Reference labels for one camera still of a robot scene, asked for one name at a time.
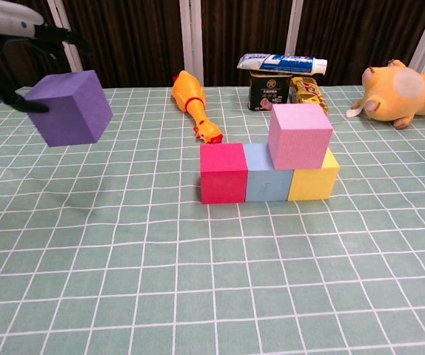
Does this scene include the gold snack package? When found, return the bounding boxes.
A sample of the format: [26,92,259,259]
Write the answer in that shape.
[289,76,329,115]

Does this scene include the pink foam cube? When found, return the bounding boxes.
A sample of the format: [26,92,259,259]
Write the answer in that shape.
[267,103,334,171]

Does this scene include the yellow rubber chicken toy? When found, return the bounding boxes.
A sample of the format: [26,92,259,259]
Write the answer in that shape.
[170,70,224,146]

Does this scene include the green checked tablecloth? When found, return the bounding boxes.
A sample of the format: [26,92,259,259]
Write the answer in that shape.
[0,85,425,355]

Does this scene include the red foam cube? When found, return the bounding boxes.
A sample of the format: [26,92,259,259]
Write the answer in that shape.
[200,142,250,205]

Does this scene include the light blue foam cube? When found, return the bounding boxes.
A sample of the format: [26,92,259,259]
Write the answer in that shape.
[242,143,295,203]

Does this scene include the yellow plush animal toy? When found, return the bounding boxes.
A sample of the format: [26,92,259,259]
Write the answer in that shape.
[346,58,425,129]

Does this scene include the yellow foam cube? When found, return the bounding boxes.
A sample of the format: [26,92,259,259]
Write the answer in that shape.
[287,147,341,202]

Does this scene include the dark brown curtain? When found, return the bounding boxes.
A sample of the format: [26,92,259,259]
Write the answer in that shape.
[0,0,425,95]

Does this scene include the white blue toothpaste tube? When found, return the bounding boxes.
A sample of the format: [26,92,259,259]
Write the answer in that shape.
[237,53,329,76]

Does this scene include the purple foam cube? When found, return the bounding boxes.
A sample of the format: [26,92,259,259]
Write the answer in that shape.
[23,70,114,148]

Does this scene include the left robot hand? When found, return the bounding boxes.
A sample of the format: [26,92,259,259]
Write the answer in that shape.
[0,0,92,114]

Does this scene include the dark luncheon meat tin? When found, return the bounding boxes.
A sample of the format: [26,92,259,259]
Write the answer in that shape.
[248,70,294,112]

